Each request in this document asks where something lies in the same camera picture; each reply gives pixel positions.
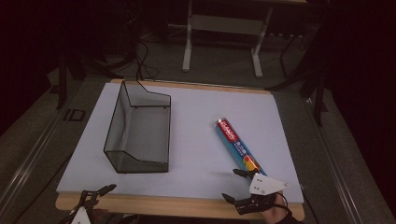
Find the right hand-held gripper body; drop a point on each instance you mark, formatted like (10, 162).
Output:
(264, 185)

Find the person's right hand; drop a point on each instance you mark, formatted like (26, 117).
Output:
(277, 214)

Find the black metal stand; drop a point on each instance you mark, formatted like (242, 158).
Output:
(311, 77)
(67, 71)

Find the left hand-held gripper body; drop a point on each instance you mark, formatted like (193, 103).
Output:
(81, 216)

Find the white metal desk frame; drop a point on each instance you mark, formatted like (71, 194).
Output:
(224, 25)

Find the person's left hand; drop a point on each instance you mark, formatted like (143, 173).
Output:
(98, 216)

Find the pale blue table mat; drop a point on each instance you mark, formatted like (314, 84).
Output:
(193, 124)

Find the blue toothpaste box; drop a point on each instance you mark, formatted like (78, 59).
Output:
(238, 146)

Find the black floor bracket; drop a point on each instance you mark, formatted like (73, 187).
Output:
(74, 114)

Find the black mesh basket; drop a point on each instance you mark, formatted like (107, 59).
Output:
(140, 137)

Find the black power strip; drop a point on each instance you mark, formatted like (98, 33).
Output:
(286, 34)

